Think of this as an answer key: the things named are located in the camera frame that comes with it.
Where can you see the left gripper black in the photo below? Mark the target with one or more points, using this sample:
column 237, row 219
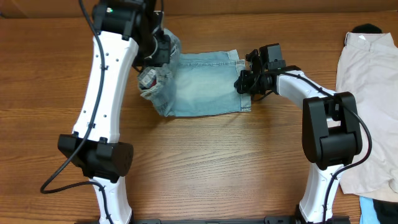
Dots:
column 162, row 50

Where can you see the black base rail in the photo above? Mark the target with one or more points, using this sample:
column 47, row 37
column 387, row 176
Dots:
column 214, row 221

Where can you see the light blue cloth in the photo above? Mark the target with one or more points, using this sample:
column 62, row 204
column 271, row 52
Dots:
column 368, row 213

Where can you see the black garment top right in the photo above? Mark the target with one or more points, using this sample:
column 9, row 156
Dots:
column 367, row 29

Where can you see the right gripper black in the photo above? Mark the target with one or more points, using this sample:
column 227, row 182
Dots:
column 244, row 87

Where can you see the beige cotton shorts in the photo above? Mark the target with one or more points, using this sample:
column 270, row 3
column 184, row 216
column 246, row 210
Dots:
column 367, row 68

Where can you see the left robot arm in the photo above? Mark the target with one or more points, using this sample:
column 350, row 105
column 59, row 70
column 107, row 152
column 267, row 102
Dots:
column 126, row 35

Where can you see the black cloth bottom right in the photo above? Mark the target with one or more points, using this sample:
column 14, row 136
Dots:
column 387, row 212

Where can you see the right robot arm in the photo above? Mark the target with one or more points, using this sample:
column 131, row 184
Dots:
column 331, row 133

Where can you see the light blue denim shorts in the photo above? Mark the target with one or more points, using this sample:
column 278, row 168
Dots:
column 195, row 84

